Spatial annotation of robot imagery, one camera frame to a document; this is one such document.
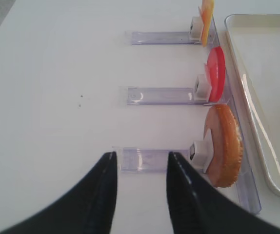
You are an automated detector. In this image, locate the clear cheese holder track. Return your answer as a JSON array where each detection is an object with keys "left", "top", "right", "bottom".
[{"left": 125, "top": 31, "right": 201, "bottom": 45}]

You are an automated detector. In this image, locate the standing orange cheese slice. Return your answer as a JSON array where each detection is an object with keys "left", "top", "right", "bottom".
[{"left": 199, "top": 0, "right": 215, "bottom": 47}]

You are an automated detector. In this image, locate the white tomato pusher block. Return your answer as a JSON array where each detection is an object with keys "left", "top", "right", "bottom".
[{"left": 193, "top": 74, "right": 212, "bottom": 102}]

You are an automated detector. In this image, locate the clear tomato holder track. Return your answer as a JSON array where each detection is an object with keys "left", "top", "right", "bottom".
[{"left": 119, "top": 86, "right": 210, "bottom": 105}]

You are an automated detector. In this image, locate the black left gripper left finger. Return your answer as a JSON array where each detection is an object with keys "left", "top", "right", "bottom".
[{"left": 2, "top": 152, "right": 118, "bottom": 234}]

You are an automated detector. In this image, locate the cream rectangular tray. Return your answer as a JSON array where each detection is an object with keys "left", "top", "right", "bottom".
[{"left": 225, "top": 14, "right": 280, "bottom": 195}]

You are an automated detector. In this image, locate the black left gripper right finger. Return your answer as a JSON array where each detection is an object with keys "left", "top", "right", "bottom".
[{"left": 167, "top": 152, "right": 280, "bottom": 234}]

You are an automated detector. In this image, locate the white bread pusher block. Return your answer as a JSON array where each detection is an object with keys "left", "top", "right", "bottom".
[{"left": 189, "top": 140, "right": 214, "bottom": 173}]

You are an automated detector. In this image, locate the clear left long rail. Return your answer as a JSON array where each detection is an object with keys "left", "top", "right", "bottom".
[{"left": 209, "top": 17, "right": 262, "bottom": 215}]

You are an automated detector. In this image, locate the red tomato slice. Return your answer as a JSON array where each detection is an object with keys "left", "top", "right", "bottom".
[{"left": 205, "top": 46, "right": 225, "bottom": 102}]

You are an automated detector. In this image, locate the bread slice left holder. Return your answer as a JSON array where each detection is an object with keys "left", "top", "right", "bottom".
[{"left": 203, "top": 104, "right": 242, "bottom": 188}]

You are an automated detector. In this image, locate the white cheese pusher block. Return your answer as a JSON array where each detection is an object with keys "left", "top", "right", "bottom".
[{"left": 189, "top": 16, "right": 204, "bottom": 41}]

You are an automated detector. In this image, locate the clear left bread holder track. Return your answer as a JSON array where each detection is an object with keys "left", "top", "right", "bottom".
[{"left": 113, "top": 147, "right": 189, "bottom": 173}]

